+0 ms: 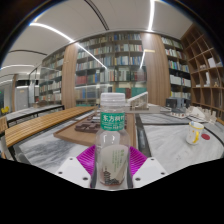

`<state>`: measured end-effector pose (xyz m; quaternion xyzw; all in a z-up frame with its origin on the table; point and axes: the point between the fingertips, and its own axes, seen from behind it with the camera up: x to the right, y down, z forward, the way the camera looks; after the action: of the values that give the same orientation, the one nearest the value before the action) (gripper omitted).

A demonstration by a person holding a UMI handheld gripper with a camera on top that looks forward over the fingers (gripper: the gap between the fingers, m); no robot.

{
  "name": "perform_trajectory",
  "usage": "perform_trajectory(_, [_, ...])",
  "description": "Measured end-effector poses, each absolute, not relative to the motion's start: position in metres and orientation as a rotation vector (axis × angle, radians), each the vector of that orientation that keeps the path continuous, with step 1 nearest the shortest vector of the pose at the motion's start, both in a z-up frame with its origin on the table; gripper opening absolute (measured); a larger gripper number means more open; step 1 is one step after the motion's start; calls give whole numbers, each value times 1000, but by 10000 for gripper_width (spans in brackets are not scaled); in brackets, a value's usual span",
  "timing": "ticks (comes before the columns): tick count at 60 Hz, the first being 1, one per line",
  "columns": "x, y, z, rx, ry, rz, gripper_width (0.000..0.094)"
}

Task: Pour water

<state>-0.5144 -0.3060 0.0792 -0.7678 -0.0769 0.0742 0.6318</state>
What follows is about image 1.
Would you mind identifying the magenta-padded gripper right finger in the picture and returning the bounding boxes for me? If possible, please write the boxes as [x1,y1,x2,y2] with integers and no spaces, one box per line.
[128,145,169,189]

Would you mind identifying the white mug with yellow handle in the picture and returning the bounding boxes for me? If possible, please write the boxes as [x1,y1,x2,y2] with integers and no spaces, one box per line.
[185,121,205,146]

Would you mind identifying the ceiling light strips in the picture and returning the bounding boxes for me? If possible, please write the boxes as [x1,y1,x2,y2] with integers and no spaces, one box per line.
[0,0,157,86]

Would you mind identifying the dark bookshelf wall with books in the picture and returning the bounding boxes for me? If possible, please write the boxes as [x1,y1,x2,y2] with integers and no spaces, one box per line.
[36,31,193,108]

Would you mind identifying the white city architectural model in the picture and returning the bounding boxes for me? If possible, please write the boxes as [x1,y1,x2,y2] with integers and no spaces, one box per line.
[169,104,218,123]

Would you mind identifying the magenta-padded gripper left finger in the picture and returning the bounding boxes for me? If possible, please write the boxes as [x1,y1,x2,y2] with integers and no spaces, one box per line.
[54,145,98,190]

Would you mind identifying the brown model on wooden board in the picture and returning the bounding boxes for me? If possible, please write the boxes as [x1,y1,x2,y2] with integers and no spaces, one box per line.
[53,111,136,148]

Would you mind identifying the dark grey building model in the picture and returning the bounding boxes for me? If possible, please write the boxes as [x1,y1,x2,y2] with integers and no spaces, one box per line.
[165,97,192,110]

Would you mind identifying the curved wooden slat bench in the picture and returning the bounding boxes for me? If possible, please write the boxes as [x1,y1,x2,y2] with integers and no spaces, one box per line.
[0,105,98,150]

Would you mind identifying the white stepped architectural model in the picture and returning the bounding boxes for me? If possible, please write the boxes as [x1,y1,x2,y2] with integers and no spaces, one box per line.
[126,91,172,114]

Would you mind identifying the clear green-label drink bottle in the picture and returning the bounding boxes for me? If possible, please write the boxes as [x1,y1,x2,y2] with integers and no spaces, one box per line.
[94,92,131,188]

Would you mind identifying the wooden cubby shelf unit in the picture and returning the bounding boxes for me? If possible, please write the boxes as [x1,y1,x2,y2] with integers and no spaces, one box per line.
[180,23,224,122]

